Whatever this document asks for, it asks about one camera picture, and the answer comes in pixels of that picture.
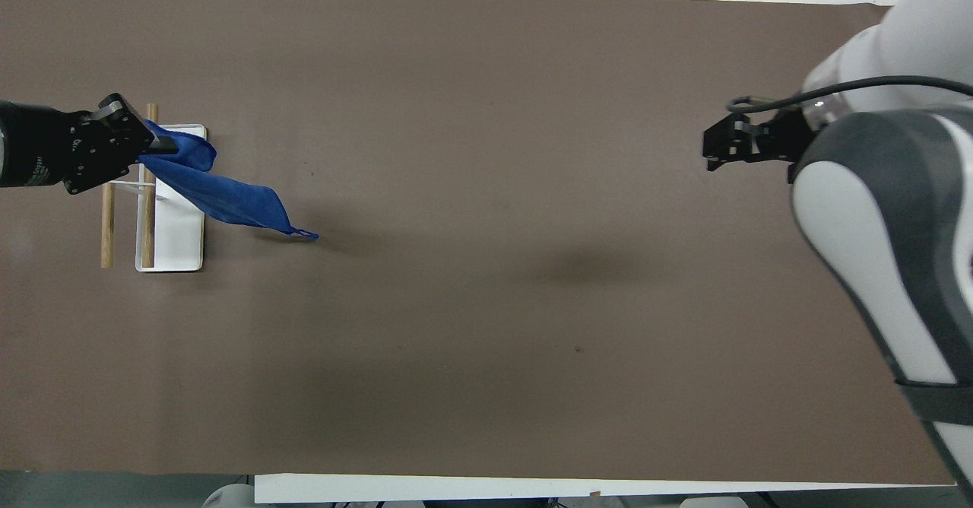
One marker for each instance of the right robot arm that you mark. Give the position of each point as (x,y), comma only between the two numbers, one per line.
(882,249)

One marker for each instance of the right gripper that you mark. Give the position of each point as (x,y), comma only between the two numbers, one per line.
(787,137)

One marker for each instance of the white rack with wooden bars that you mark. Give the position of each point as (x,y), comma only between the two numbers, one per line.
(179,242)

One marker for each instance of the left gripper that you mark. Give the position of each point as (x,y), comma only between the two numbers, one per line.
(38,144)

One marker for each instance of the blue towel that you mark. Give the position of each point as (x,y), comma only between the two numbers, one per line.
(220,192)

